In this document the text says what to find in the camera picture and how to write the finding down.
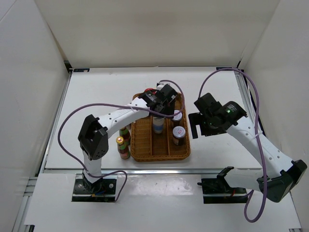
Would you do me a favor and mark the white-lid dark jar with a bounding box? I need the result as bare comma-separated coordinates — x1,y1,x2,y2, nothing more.
172,126,186,145
171,110,183,128

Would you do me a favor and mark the silver-lid bead jar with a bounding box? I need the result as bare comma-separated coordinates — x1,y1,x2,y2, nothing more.
152,116,165,134

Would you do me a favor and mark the red-lid sauce jar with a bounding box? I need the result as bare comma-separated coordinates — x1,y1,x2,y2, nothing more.
144,88,156,94

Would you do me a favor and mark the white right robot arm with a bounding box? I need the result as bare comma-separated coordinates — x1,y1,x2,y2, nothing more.
189,93,307,203

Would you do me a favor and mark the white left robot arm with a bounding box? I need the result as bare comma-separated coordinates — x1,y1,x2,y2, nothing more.
78,84,178,193

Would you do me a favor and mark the wicker divided basket tray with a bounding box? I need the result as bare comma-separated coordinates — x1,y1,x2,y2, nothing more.
130,109,191,162

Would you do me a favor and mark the green-label sauce bottle far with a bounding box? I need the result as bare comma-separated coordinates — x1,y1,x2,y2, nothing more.
119,127,131,145

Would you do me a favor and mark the green-label sauce bottle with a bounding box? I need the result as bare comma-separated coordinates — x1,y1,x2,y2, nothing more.
116,136,130,160
119,127,131,145

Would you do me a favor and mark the blue label sticker right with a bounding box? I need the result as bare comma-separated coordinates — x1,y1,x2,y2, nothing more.
216,67,233,71

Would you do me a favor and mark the blue label sticker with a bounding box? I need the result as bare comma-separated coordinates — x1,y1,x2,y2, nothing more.
216,67,233,71
73,68,90,73

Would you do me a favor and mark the green-label sauce bottle near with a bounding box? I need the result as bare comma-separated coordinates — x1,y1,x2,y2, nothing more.
116,136,130,160

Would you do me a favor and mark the blue label sticker left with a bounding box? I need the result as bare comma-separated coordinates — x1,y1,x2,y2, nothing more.
73,68,90,73

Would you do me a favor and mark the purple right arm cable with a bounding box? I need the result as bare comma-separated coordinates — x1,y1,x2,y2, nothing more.
199,67,267,222

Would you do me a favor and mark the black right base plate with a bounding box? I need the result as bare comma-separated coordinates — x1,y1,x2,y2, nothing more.
197,178,249,204

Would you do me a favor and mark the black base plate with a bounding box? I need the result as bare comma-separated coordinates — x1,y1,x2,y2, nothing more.
197,178,249,204
71,174,117,203

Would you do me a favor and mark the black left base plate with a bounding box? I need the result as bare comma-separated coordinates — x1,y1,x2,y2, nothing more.
71,174,117,203

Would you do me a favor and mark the aluminium front frame rail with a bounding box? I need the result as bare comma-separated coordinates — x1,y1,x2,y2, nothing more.
41,168,271,175

